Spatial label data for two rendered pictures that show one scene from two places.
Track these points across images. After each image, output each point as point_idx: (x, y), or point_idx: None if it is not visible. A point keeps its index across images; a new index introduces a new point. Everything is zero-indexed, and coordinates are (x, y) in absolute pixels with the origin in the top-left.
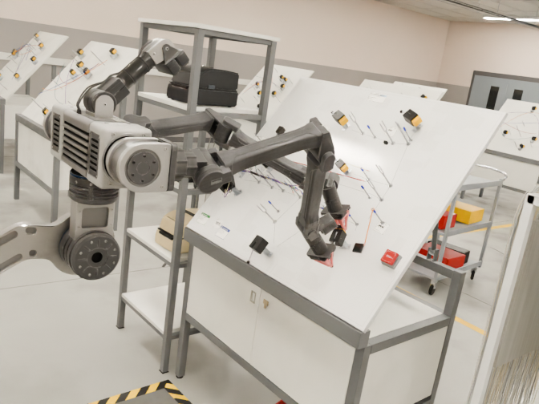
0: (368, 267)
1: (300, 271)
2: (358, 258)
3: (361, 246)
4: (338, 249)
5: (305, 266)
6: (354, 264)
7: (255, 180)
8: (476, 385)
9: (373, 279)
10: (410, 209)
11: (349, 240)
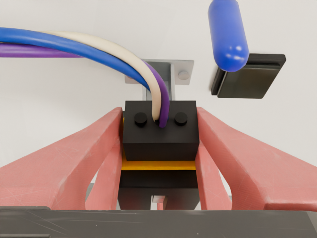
0: (297, 126)
1: (6, 152)
2: (251, 107)
3: (271, 81)
4: (120, 87)
5: (13, 142)
6: (233, 123)
7: None
8: None
9: (312, 147)
10: None
11: (171, 42)
